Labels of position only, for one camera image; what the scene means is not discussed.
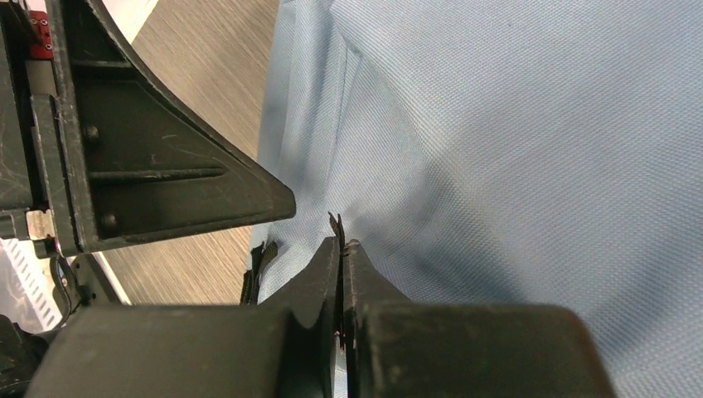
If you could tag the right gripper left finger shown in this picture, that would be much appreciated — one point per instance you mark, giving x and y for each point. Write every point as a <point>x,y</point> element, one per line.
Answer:
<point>282,347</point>

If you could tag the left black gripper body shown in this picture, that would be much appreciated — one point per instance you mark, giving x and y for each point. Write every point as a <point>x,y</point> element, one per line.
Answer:
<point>35,195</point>

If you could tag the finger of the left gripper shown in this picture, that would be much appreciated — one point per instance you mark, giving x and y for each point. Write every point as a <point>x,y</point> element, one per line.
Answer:
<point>136,165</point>

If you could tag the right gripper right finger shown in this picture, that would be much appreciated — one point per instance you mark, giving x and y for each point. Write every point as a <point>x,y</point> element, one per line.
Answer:
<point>399,348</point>

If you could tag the blue student backpack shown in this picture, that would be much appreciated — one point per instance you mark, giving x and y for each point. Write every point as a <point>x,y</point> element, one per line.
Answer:
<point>504,151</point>

